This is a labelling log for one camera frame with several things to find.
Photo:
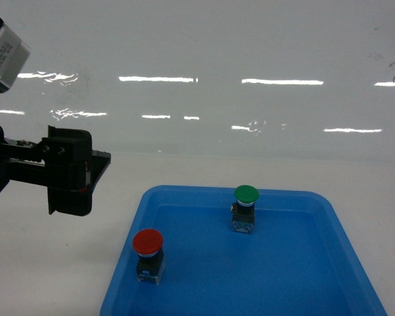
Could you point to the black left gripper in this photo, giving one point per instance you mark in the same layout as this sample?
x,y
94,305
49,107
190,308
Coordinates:
x,y
63,162

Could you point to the red push button switch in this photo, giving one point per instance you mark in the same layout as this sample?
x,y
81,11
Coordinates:
x,y
148,245

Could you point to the white glossy back panel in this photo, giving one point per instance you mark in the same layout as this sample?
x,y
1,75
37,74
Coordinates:
x,y
252,79

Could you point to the blue plastic tray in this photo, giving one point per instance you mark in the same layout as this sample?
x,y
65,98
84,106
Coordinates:
x,y
297,261

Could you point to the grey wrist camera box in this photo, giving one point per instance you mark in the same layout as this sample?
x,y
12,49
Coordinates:
x,y
13,54

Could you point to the green push button switch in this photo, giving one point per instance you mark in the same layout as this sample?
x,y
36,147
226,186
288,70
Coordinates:
x,y
243,209

